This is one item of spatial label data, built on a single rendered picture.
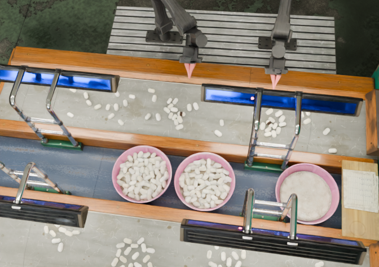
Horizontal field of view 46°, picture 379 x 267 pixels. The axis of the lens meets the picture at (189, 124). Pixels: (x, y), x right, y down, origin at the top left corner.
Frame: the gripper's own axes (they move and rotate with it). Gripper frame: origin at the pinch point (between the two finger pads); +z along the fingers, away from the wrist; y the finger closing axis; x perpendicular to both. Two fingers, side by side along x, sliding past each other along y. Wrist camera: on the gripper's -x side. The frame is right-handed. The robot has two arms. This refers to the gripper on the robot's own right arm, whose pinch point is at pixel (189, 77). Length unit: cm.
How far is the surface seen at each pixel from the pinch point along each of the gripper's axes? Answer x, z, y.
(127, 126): -5.7, 25.1, -27.4
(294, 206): -60, 31, 46
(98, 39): 114, -3, -83
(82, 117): -5, 24, -50
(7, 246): -45, 72, -67
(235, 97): -29.9, 1.9, 22.5
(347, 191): -22, 39, 73
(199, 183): -19.5, 44.1, 10.4
